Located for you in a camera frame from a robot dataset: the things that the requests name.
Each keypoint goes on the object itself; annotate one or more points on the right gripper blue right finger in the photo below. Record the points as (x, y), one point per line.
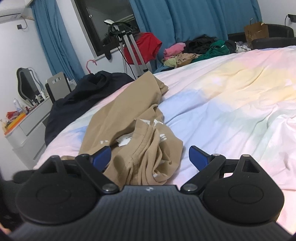
(209, 167)

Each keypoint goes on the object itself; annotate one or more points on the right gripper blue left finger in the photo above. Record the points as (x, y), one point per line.
(92, 167)

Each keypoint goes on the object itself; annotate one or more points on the tan printed t-shirt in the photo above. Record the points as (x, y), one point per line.
(144, 151)

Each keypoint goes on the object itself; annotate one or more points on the pink clothes hanger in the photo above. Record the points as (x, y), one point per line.
(90, 65)

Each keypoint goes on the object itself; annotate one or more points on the pastel tie-dye bed sheet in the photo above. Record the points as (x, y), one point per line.
(233, 105)

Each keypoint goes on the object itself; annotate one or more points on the white vanity desk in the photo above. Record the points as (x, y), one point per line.
(28, 137)

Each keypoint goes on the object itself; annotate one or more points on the dark navy garment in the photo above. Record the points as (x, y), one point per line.
(91, 89)

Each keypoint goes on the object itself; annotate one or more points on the white black chair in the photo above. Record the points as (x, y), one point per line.
(57, 87)

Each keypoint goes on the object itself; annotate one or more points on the orange tray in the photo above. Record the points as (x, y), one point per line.
(14, 123)

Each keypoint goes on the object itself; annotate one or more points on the wavy vanity mirror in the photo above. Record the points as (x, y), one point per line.
(30, 88)

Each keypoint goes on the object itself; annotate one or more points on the beige patterned garment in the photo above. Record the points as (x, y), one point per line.
(179, 60)

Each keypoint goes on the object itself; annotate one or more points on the blue left curtain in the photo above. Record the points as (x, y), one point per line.
(56, 44)

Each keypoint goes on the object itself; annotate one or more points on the blue curtain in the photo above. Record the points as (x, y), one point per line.
(182, 20)
(56, 44)

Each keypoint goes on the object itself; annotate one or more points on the green garment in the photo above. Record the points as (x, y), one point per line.
(218, 48)

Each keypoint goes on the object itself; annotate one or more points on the black garment pile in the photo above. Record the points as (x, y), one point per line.
(199, 45)

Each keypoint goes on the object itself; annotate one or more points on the pink folded garment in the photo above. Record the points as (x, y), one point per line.
(174, 50)

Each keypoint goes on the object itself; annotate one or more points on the red t-shirt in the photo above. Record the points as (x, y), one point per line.
(148, 45)

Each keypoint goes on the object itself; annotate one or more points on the silver tripod stand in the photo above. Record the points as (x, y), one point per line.
(123, 32)

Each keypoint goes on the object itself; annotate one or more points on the brown paper bag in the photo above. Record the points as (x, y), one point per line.
(255, 30)

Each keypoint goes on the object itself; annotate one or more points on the dark window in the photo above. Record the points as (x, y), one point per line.
(97, 16)

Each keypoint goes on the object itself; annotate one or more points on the black sofa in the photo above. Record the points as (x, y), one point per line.
(279, 36)

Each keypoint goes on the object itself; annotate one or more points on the blue right curtain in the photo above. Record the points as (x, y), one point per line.
(182, 20)

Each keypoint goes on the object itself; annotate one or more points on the white air conditioner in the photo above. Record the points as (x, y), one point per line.
(11, 10)

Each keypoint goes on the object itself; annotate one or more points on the wall power socket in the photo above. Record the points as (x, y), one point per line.
(292, 18)

